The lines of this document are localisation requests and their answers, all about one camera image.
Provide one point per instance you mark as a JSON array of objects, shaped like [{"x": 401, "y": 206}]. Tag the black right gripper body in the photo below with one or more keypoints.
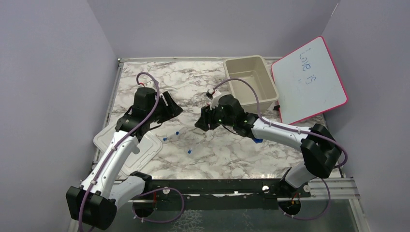
[{"x": 216, "y": 118}]

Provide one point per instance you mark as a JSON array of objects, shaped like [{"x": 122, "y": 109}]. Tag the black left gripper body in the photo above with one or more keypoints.
[{"x": 164, "y": 112}]

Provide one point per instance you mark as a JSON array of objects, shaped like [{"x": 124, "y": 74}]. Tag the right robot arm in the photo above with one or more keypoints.
[{"x": 320, "y": 153}]

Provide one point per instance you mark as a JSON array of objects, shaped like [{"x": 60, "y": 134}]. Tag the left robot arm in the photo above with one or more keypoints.
[{"x": 96, "y": 201}]

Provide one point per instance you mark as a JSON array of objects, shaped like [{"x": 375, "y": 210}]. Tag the blue base graduated cylinder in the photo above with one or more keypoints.
[{"x": 257, "y": 140}]

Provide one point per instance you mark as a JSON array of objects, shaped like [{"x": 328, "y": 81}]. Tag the white plastic bin lid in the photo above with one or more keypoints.
[{"x": 148, "y": 147}]

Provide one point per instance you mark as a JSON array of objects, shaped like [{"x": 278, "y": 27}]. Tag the beige plastic bin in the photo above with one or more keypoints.
[{"x": 254, "y": 78}]

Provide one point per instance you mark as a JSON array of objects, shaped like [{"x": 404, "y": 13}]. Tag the pink framed whiteboard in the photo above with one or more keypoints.
[{"x": 308, "y": 82}]

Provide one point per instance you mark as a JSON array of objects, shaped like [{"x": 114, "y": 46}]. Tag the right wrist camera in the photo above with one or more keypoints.
[{"x": 214, "y": 96}]

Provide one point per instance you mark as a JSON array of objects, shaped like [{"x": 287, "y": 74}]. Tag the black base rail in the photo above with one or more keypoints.
[{"x": 214, "y": 194}]

